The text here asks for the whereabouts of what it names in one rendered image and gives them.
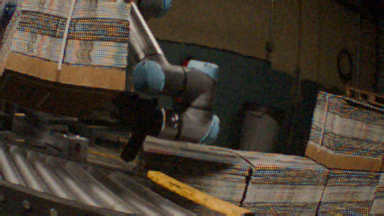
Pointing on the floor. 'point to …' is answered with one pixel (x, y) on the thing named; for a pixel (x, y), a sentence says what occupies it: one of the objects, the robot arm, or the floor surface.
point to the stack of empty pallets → (364, 97)
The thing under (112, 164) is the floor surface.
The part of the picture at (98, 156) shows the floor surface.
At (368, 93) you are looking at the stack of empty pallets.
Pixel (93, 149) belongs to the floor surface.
